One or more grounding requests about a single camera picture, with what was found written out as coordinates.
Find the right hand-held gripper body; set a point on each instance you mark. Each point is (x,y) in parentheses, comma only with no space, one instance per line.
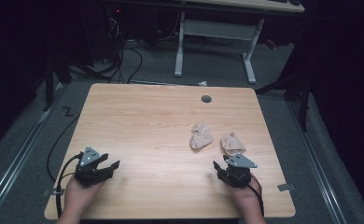
(240,174)

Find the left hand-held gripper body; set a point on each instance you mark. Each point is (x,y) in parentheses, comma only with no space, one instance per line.
(88,157)

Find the beige sock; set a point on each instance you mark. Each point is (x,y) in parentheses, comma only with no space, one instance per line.
(232,144)
(201,137)

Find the person's right hand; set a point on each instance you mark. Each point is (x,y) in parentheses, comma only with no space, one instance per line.
(244,197)

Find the person's left hand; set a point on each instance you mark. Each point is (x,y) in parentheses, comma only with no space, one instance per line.
(77,194)

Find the grey tape strip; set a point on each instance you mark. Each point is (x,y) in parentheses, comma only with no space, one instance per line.
(48,192)
(286,187)

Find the white paper scrap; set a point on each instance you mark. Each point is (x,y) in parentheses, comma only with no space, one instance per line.
(202,83)

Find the black metal stand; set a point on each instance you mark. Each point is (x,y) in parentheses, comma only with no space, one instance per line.
(304,102)

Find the small red object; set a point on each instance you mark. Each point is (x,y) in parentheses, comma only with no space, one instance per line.
(270,44)

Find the white-framed desk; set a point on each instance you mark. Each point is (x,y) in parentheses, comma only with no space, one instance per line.
(217,29)

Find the metal floor rail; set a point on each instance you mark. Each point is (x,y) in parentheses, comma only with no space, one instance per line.
(18,160)
(318,169)

